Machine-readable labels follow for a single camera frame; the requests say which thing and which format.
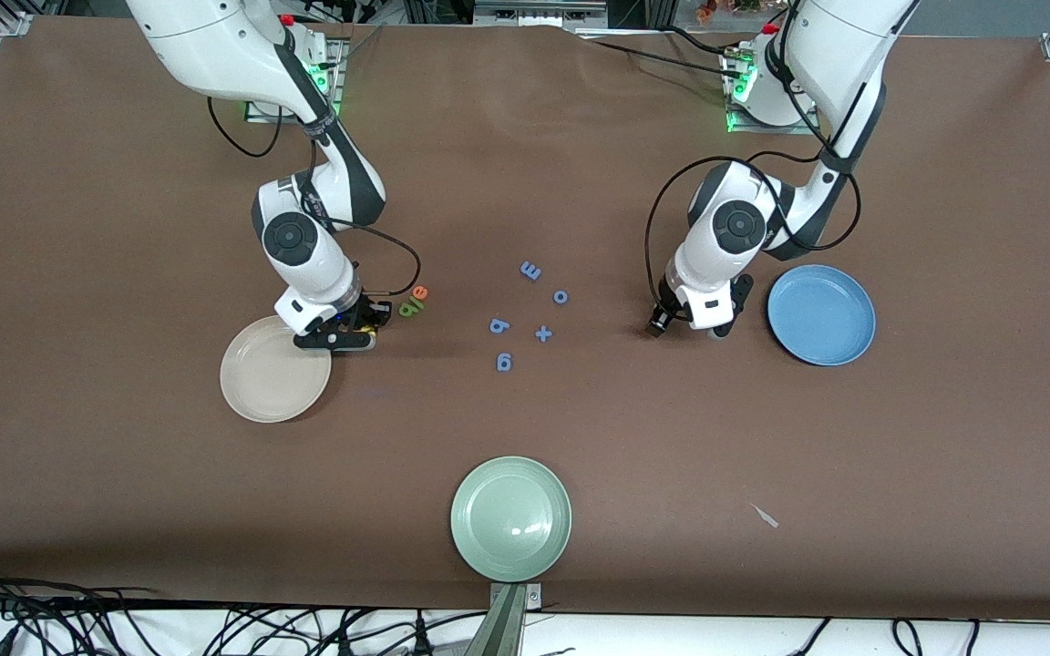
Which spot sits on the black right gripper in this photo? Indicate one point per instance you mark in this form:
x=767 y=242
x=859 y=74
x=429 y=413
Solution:
x=368 y=314

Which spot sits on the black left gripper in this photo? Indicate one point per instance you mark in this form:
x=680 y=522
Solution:
x=741 y=293

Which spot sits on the green round foam letter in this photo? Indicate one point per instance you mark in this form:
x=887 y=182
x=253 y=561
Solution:
x=406 y=311

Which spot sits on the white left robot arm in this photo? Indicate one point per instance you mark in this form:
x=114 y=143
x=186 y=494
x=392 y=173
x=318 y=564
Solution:
x=853 y=46

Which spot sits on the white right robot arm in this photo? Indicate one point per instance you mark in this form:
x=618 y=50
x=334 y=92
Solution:
x=215 y=46

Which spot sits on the beige round plate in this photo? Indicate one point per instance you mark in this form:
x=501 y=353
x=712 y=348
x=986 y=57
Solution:
x=270 y=378

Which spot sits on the blue foam letter b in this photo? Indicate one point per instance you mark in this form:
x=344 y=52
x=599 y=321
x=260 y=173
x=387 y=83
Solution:
x=499 y=325

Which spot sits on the blue foam letter m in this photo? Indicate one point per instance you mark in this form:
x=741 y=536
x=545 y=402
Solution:
x=530 y=271

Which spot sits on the blue round plate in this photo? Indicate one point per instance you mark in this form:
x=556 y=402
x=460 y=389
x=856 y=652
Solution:
x=821 y=315

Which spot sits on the small white paper scrap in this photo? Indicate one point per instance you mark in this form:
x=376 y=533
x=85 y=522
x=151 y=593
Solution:
x=766 y=517

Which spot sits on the green round plate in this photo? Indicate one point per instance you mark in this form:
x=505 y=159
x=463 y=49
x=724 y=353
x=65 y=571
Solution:
x=511 y=519

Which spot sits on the brown table cover sheet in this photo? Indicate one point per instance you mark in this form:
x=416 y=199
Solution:
x=124 y=474

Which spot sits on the grey metal box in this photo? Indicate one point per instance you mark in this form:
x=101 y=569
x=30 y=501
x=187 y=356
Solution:
x=534 y=13

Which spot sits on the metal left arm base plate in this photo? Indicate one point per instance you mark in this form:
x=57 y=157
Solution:
x=748 y=128

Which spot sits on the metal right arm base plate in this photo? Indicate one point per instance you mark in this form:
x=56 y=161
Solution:
x=262 y=113

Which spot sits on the grey metal camera post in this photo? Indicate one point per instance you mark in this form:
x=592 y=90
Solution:
x=502 y=629

